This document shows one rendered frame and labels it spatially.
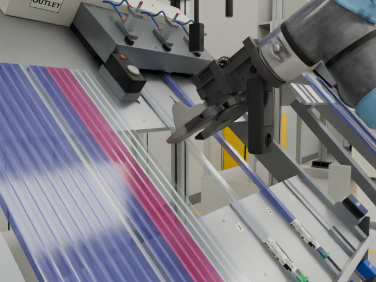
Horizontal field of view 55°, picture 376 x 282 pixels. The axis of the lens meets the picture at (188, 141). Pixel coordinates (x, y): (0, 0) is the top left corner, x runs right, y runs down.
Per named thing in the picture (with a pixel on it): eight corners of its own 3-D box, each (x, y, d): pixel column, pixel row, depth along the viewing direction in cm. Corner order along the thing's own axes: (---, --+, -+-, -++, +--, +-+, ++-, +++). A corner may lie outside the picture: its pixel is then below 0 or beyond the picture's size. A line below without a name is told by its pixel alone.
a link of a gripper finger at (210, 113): (190, 125, 61) (234, 99, 59) (194, 134, 61) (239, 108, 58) (179, 122, 57) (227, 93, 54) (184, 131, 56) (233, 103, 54)
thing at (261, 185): (324, 258, 63) (330, 253, 62) (321, 261, 62) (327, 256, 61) (161, 72, 82) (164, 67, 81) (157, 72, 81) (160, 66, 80)
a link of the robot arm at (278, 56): (318, 69, 53) (299, 64, 47) (292, 86, 56) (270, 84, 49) (292, 28, 55) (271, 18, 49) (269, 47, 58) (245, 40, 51)
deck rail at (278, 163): (349, 255, 80) (371, 240, 77) (347, 258, 78) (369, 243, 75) (167, 55, 107) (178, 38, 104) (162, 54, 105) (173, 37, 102)
